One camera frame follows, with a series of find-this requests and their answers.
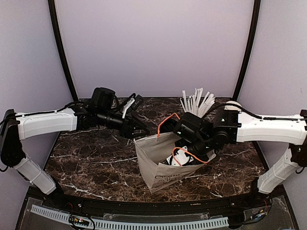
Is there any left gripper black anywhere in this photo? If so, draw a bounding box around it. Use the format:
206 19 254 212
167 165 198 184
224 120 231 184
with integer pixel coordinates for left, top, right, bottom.
97 108 150 138

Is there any white paper takeout bag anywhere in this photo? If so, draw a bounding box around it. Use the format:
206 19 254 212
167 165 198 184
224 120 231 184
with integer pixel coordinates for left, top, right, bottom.
133 112 216 194

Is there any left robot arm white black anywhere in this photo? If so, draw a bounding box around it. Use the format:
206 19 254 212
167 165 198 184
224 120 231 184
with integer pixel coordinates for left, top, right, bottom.
0 87 150 209

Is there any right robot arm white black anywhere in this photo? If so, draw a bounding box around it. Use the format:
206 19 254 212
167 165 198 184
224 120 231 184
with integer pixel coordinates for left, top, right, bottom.
169 103 307 208

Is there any stack of black lids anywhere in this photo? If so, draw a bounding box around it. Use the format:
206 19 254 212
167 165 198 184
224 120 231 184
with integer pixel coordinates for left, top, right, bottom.
160 118 177 133

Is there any bundle of wrapped white straws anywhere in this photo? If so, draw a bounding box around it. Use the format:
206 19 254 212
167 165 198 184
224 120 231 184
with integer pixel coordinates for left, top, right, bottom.
180 88 215 118

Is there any stack of white paper cups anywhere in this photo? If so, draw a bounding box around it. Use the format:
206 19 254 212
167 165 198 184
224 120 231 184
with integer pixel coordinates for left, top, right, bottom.
224 101 242 112

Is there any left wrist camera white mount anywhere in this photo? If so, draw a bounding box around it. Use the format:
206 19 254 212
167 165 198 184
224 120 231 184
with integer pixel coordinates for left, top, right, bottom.
122 93 144 118

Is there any grey slotted cable duct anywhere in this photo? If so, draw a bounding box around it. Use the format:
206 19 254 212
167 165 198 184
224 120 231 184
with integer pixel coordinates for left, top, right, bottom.
30 205 229 230

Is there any black front table rail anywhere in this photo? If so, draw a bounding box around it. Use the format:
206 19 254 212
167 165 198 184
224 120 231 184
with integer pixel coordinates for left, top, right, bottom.
44 176 269 219

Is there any right black frame post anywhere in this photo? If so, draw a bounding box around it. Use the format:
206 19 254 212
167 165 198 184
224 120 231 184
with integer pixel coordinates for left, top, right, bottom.
232 0 261 101

